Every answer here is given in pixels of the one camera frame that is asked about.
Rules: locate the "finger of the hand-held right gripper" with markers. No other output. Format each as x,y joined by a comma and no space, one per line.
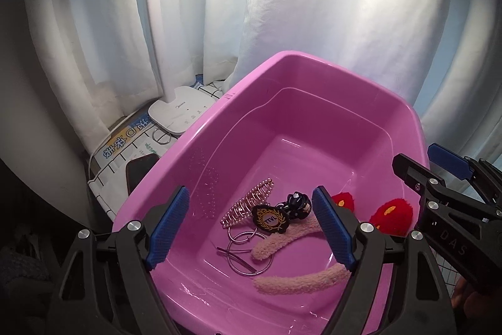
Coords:
415,174
451,160

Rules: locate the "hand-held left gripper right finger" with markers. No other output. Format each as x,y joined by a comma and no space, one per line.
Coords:
333,229

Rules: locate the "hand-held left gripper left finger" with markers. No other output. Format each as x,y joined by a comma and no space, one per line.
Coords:
168,227

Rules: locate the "black hair clip with badge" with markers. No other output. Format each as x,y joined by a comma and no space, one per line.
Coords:
270,220

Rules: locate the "thin dark hairpin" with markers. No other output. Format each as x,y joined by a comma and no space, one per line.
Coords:
227,251

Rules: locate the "pink headband with red mushrooms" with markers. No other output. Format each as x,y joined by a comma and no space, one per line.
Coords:
286,284

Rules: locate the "pearl hair claw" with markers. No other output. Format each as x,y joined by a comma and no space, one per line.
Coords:
245,203

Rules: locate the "pink plastic bin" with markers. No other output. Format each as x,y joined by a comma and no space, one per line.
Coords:
313,131

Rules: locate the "black smartphone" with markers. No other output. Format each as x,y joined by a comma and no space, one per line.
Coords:
139,172

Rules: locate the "black-and-white checkered tablecloth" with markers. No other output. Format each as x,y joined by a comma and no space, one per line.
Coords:
106,189

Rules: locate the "printed paper sheet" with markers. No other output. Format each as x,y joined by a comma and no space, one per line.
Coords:
117,146

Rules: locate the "white desk lamp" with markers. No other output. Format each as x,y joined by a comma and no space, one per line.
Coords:
176,111

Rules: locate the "thick white curtain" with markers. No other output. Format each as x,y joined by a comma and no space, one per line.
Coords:
333,5

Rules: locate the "sheer white curtain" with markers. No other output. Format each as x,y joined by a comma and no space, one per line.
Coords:
78,25

